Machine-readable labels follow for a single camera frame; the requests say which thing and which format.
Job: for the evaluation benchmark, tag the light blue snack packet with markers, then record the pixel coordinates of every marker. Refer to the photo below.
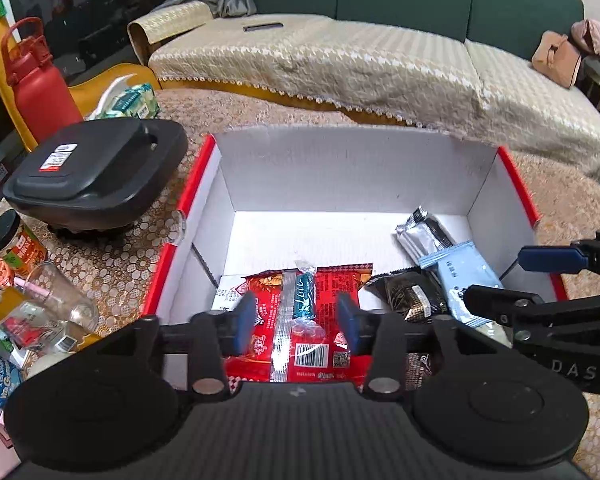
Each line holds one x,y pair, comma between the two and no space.
455,275

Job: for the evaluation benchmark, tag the white packet with red label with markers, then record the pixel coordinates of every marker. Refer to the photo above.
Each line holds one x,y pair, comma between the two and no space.
227,295

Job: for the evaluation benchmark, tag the green sofa with beige cover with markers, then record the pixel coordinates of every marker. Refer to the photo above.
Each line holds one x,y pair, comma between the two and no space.
355,70

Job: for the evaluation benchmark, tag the black plastic appliance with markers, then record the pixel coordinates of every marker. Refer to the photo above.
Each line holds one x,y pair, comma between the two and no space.
95,170

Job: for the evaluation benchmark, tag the black phone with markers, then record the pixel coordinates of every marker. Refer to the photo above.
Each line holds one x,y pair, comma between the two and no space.
263,26

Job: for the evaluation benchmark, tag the black snack packet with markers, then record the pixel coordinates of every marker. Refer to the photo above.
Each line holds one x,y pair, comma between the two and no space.
415,297

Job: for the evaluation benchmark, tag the beige handbag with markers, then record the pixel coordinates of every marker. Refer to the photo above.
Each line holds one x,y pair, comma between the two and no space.
555,60

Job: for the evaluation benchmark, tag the red cardboard box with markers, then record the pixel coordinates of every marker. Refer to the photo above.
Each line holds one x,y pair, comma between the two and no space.
340,180

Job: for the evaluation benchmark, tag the jar with black lid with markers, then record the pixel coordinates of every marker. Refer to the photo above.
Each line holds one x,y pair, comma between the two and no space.
20,252

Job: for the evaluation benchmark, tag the yellow foil packet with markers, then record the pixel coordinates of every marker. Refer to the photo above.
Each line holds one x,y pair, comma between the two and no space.
0,305

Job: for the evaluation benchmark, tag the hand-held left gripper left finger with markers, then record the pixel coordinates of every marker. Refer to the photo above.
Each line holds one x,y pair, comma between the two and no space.
243,322

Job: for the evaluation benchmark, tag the silver snack packet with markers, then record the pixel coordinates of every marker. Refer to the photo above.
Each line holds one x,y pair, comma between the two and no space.
422,235

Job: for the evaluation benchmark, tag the clear glass cup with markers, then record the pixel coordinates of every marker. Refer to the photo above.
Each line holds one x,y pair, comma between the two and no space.
65,300

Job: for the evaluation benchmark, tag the pink clothing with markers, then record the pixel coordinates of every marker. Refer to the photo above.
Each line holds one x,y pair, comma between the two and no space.
597,35

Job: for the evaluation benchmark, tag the red snack packet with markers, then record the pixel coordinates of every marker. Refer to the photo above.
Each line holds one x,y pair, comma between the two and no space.
330,290

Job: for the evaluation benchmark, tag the tissue pack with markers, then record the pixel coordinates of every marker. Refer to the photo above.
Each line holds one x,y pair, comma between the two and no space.
130,102

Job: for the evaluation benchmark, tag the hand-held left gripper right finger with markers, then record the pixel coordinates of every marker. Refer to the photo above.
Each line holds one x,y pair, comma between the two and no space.
348,322

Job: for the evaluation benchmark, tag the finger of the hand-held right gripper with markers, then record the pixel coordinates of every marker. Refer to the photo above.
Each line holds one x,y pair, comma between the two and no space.
500,302
550,259

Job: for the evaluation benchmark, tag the teal candy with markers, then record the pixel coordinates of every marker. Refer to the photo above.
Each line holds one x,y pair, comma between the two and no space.
305,295

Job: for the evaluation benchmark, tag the red water bottle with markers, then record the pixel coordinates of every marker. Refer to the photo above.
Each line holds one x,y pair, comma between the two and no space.
40,100

